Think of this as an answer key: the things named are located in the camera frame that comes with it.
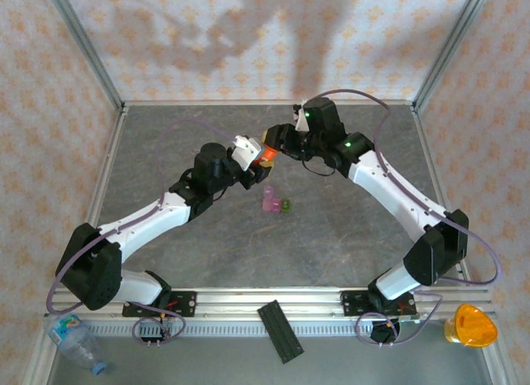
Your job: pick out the orange plastic pill bottle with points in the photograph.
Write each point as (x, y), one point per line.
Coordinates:
(268, 152)

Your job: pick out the pink pill box marked Mon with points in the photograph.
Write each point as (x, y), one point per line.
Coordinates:
(268, 192)

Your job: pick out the green pill box marked Sun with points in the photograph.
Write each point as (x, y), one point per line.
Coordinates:
(286, 206)

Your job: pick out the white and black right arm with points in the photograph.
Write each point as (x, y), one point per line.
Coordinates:
(393, 194)

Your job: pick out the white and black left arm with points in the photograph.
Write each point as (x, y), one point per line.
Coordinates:
(145, 232)

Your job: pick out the black ribbed bar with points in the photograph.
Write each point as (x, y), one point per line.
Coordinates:
(280, 333)

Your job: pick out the black connector block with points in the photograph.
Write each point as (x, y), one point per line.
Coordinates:
(385, 333)

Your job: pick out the clear plastic water bottle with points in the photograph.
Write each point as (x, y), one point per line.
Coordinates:
(72, 339)

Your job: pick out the orange translucent plastic cup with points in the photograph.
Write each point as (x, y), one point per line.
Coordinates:
(472, 325)

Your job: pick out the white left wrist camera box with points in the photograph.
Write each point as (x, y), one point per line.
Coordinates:
(246, 153)

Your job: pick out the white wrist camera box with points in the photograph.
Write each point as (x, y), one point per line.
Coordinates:
(300, 122)
(246, 153)

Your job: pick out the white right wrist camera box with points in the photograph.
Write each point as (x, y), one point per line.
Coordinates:
(300, 122)

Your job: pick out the aluminium table edge rail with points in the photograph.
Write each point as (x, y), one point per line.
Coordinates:
(435, 182)
(207, 103)
(101, 194)

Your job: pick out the aluminium mounting rail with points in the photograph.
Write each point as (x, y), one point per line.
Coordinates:
(248, 299)

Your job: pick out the aluminium frame post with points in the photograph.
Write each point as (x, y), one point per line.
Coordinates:
(89, 54)
(447, 49)

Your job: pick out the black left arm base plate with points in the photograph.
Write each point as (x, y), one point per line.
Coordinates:
(184, 304)

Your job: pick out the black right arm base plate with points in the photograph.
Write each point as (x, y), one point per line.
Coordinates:
(354, 304)

